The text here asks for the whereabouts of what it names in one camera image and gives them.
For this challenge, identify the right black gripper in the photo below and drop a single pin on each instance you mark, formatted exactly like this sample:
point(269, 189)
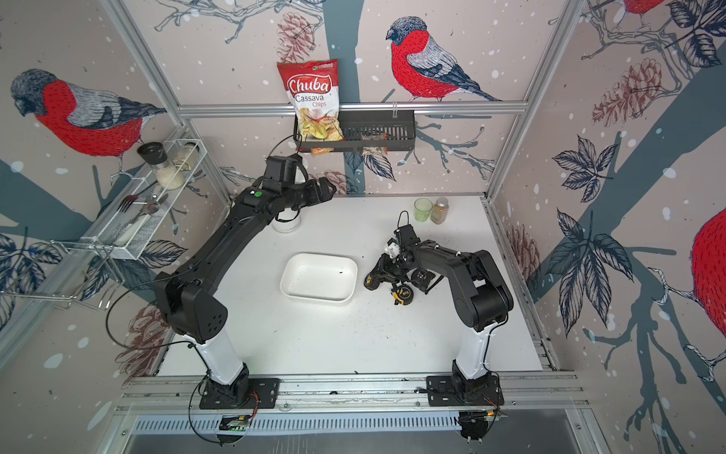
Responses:
point(382, 270)

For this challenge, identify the white wire rack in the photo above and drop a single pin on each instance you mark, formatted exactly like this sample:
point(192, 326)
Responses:
point(116, 239)

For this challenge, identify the spice jar silver lid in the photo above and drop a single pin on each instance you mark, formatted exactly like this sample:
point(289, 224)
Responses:
point(439, 211)

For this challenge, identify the red cassava chips bag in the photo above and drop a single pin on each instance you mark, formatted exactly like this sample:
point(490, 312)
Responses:
point(313, 92)

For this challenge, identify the metal fork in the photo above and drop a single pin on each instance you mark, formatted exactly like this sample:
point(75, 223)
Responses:
point(128, 201)

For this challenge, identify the white storage box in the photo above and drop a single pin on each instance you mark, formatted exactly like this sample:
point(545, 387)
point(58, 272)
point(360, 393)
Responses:
point(319, 279)

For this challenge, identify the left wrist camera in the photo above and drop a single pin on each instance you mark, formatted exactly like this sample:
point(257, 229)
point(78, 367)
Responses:
point(283, 171)

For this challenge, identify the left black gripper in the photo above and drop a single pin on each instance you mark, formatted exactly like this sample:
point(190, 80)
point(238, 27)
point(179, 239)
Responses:
point(317, 197)

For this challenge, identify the green plastic cup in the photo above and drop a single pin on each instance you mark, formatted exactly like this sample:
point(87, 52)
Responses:
point(422, 209)

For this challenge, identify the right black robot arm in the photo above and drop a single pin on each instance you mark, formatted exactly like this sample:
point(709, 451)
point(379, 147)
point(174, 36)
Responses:
point(480, 295)

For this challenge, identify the black wall basket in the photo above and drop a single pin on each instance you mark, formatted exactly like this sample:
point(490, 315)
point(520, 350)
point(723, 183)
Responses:
point(390, 130)

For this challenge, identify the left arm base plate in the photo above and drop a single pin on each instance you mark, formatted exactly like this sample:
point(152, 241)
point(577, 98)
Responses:
point(246, 393)

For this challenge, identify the white utensil cup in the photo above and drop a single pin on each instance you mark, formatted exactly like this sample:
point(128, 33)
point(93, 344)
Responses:
point(287, 221)

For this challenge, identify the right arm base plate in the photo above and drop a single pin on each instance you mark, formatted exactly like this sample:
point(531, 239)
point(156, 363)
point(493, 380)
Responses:
point(453, 391)

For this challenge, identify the black lid jar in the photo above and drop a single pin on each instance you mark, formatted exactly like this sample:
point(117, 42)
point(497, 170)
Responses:
point(167, 175)

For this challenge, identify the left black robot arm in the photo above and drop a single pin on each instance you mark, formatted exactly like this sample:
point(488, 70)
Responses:
point(186, 298)

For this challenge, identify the metal spoon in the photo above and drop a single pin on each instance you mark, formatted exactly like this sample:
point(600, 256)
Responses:
point(149, 209)

